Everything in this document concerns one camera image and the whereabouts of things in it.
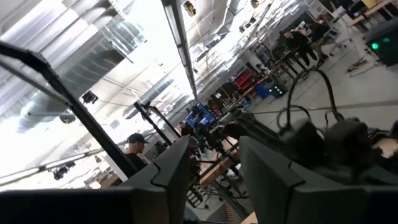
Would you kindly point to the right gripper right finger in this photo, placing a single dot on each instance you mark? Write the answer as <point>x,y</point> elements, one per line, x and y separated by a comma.
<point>295,202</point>

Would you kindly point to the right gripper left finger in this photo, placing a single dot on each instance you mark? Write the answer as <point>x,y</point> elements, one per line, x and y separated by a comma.
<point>93,207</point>

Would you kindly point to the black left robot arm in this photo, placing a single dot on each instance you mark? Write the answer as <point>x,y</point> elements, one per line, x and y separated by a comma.
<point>348,140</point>

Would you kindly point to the person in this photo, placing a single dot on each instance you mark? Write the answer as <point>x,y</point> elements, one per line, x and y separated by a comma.
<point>185,129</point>
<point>318,34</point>
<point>295,42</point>
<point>135,149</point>

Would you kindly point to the wooden workbench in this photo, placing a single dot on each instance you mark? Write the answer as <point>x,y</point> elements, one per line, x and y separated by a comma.
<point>217,166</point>

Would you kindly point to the black metal gantry stand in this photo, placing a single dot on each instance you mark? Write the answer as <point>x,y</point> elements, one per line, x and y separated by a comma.
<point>155,124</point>

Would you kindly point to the blue bin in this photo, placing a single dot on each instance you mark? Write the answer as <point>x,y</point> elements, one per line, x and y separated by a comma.
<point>263,91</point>

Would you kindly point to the blue lit monitor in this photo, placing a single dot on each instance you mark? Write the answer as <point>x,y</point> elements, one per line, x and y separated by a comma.
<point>199,115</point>

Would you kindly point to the red tool cabinet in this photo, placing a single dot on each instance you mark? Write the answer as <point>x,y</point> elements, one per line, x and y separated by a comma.
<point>243,79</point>

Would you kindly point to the black device with green light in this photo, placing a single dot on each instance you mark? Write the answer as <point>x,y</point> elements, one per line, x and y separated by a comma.
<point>384,43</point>

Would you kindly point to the long ceiling lamp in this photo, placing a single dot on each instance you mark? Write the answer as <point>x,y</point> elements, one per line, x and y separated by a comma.
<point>175,28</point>

